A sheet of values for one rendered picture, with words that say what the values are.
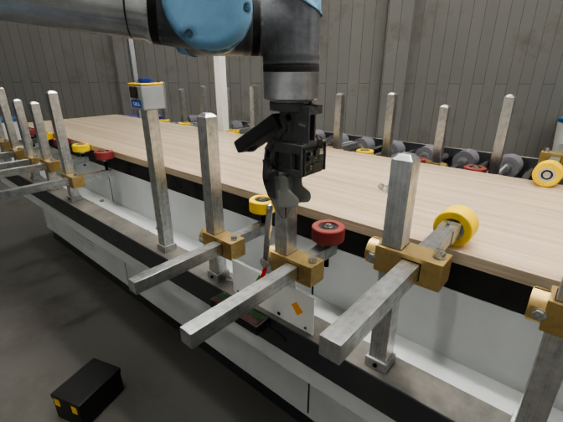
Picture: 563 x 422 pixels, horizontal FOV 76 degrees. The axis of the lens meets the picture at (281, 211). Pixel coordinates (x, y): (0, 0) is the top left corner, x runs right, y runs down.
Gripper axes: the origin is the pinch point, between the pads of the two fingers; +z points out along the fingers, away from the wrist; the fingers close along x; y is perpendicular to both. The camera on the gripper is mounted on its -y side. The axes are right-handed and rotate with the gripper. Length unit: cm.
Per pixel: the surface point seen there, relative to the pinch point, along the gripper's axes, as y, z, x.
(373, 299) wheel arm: 23.7, 4.6, -8.2
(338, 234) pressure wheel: 2.3, 10.7, 17.7
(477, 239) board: 27.4, 10.6, 35.9
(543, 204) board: 36, 11, 72
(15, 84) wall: -585, -6, 114
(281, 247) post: -5.4, 12.0, 6.1
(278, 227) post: -6.1, 7.3, 6.1
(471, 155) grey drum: -3, 17, 155
